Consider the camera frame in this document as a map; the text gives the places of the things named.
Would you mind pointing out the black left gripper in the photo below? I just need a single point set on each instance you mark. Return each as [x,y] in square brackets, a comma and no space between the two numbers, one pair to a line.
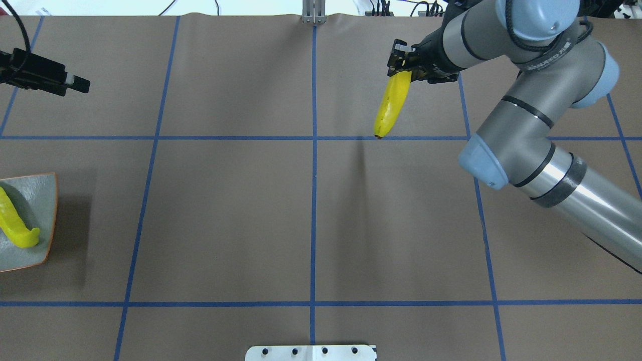
[31,74]

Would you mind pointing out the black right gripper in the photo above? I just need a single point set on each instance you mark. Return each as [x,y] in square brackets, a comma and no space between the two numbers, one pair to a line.
[428,56]

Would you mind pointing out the yellow banana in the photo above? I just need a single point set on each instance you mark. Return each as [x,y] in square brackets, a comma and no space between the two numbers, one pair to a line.
[392,103]
[14,227]

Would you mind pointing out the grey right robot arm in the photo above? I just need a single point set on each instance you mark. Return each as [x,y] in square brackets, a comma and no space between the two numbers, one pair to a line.
[560,67]

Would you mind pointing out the grey square plate orange rim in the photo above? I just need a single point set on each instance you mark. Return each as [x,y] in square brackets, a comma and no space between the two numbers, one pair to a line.
[36,199]

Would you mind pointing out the black power strip with plugs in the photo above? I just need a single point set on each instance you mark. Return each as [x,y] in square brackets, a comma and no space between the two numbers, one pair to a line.
[410,9]

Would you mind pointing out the brown paper table mat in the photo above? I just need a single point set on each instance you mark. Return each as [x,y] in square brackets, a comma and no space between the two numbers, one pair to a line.
[219,187]

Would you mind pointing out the grey metal bracket post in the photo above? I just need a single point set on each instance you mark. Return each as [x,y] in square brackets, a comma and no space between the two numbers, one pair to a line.
[313,12]

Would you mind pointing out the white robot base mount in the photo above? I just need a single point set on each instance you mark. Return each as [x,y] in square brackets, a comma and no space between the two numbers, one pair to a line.
[312,352]

